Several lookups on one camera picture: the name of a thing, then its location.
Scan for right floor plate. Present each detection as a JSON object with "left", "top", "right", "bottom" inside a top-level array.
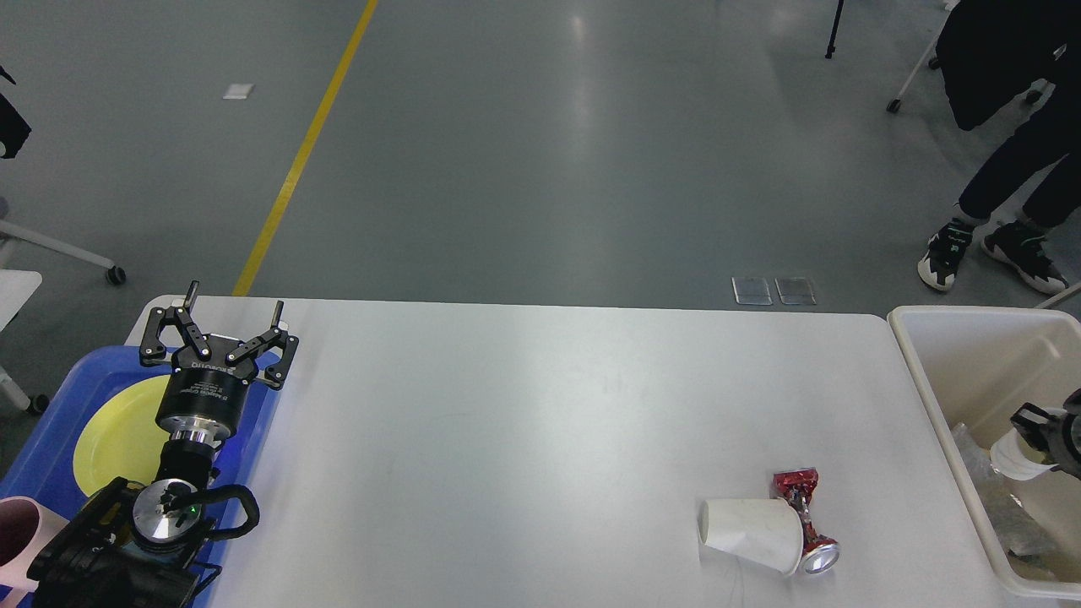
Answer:
[{"left": 774, "top": 277, "right": 816, "bottom": 307}]

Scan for black jacket on chair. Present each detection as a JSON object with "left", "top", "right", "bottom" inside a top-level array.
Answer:
[{"left": 935, "top": 1, "right": 1080, "bottom": 131}]

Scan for yellow plastic plate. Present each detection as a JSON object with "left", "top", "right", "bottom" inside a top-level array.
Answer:
[{"left": 74, "top": 376, "right": 170, "bottom": 497}]

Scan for white side table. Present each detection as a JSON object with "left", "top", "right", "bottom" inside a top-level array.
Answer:
[{"left": 1, "top": 220, "right": 126, "bottom": 328}]

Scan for white paper cup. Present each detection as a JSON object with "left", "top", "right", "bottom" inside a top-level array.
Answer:
[{"left": 698, "top": 499, "right": 803, "bottom": 576}]

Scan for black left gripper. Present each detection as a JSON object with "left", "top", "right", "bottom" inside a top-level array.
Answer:
[{"left": 139, "top": 281, "right": 301, "bottom": 444}]

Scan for floor plate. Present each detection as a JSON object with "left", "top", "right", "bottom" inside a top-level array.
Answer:
[
  {"left": 732, "top": 277, "right": 774, "bottom": 307},
  {"left": 774, "top": 277, "right": 816, "bottom": 307}
]

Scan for person in black sneakers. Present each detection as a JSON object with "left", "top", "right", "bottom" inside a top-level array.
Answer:
[{"left": 917, "top": 84, "right": 1081, "bottom": 295}]

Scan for red soda can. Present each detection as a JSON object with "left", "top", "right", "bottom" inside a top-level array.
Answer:
[{"left": 797, "top": 508, "right": 840, "bottom": 576}]

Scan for beige plastic bin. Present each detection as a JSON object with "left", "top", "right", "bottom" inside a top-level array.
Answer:
[{"left": 888, "top": 307, "right": 1080, "bottom": 605}]

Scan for clear plastic wrap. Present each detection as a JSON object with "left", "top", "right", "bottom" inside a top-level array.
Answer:
[{"left": 951, "top": 423, "right": 1058, "bottom": 561}]

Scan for black tripod leg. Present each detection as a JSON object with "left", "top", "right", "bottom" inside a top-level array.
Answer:
[{"left": 823, "top": 0, "right": 845, "bottom": 60}]

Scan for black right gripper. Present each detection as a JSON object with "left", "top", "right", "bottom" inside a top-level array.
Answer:
[{"left": 1010, "top": 388, "right": 1080, "bottom": 478}]

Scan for left floor plate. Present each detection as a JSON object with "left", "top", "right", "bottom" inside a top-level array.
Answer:
[{"left": 732, "top": 277, "right": 774, "bottom": 307}]

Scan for pink mug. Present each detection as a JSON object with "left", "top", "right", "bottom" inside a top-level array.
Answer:
[{"left": 1, "top": 495, "right": 68, "bottom": 607}]

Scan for red snack wrapper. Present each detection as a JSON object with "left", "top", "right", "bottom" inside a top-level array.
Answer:
[{"left": 772, "top": 467, "right": 819, "bottom": 508}]

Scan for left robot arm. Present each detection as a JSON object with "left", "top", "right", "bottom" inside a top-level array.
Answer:
[{"left": 30, "top": 281, "right": 301, "bottom": 607}]

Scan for small white cup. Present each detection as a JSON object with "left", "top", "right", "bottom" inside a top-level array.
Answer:
[{"left": 990, "top": 428, "right": 1058, "bottom": 481}]

